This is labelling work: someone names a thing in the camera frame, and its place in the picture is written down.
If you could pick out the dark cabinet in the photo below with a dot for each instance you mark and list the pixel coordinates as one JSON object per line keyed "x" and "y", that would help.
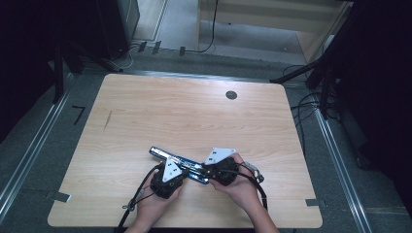
{"x": 120, "y": 26}

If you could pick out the black metal stand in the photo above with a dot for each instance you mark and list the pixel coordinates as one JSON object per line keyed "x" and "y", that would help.
{"x": 58, "y": 74}

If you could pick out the round table grommet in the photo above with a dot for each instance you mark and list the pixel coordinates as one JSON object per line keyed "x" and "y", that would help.
{"x": 231, "y": 95}

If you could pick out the person's left hand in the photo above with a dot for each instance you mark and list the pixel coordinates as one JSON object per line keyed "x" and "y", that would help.
{"x": 152, "y": 205}

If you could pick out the metal floor rail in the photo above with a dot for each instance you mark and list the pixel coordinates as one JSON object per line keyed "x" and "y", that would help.
{"x": 340, "y": 174}
{"x": 194, "y": 76}
{"x": 32, "y": 152}

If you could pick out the blue rectangular case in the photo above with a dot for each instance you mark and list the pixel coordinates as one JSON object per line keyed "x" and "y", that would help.
{"x": 162, "y": 152}

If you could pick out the black curtain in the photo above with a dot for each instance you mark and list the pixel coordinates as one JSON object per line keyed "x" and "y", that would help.
{"x": 22, "y": 48}
{"x": 379, "y": 81}

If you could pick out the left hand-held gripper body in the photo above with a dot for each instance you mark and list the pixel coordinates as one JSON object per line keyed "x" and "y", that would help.
{"x": 168, "y": 186}

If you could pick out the person's right hand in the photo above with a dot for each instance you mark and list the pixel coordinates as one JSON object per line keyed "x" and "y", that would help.
{"x": 243, "y": 191}

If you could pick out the silver metal clip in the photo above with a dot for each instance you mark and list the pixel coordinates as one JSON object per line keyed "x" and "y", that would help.
{"x": 256, "y": 171}

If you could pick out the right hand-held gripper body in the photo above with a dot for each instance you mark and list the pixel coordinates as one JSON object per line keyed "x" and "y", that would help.
{"x": 223, "y": 171}

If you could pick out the light wooden cabinet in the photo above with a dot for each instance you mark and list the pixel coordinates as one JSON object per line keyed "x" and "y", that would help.
{"x": 259, "y": 13}

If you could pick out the black stand leg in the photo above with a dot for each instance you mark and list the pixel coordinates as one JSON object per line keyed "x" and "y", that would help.
{"x": 298, "y": 72}

